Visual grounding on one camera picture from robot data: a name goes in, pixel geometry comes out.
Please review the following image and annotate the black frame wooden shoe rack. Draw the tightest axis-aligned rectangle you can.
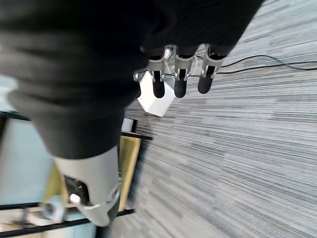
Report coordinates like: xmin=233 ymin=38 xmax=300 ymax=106
xmin=0 ymin=111 xmax=154 ymax=238

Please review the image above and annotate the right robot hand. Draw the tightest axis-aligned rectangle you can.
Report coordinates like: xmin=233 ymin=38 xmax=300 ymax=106
xmin=0 ymin=0 xmax=264 ymax=228

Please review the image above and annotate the black cable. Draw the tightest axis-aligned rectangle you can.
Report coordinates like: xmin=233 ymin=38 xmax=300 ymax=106
xmin=164 ymin=55 xmax=317 ymax=76

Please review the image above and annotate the white box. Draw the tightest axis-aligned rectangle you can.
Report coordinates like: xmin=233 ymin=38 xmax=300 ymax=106
xmin=136 ymin=71 xmax=177 ymax=118

